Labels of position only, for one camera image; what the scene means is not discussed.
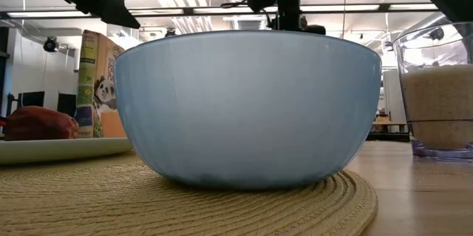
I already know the wooden background table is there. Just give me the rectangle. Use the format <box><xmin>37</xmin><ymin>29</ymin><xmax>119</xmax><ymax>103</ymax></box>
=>
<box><xmin>371</xmin><ymin>119</ymin><xmax>409</xmax><ymax>135</ymax></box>

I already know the light blue bowl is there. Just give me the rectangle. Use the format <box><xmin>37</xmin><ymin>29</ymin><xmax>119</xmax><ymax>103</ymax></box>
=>
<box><xmin>113</xmin><ymin>30</ymin><xmax>383</xmax><ymax>191</ymax></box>

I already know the woven straw placemat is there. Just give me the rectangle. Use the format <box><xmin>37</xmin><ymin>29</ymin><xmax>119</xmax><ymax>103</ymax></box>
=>
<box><xmin>0</xmin><ymin>150</ymin><xmax>379</xmax><ymax>236</ymax></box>

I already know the clear cup with grains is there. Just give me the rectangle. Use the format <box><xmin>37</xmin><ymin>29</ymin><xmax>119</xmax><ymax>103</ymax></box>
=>
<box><xmin>392</xmin><ymin>21</ymin><xmax>473</xmax><ymax>162</ymax></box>

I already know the black ceiling camera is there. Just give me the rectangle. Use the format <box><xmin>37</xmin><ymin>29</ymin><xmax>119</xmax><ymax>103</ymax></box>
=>
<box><xmin>43</xmin><ymin>36</ymin><xmax>60</xmax><ymax>53</ymax></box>

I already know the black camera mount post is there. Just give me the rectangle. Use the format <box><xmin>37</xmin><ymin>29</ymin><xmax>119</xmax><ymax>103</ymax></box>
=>
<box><xmin>220</xmin><ymin>0</ymin><xmax>331</xmax><ymax>36</ymax></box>

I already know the panda cereal box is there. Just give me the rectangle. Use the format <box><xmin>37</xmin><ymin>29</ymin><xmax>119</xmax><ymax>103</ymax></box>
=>
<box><xmin>75</xmin><ymin>30</ymin><xmax>126</xmax><ymax>139</ymax></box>

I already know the black overhead frame beam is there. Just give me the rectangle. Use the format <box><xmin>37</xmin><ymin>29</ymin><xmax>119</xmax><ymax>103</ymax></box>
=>
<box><xmin>0</xmin><ymin>3</ymin><xmax>440</xmax><ymax>18</ymax></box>

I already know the black monitor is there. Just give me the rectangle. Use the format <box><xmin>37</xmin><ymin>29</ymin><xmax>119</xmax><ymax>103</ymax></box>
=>
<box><xmin>16</xmin><ymin>90</ymin><xmax>46</xmax><ymax>109</ymax></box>
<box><xmin>57</xmin><ymin>92</ymin><xmax>78</xmax><ymax>117</ymax></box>

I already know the white plate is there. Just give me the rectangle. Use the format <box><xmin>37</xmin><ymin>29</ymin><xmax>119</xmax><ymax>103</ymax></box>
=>
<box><xmin>0</xmin><ymin>137</ymin><xmax>133</xmax><ymax>166</ymax></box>

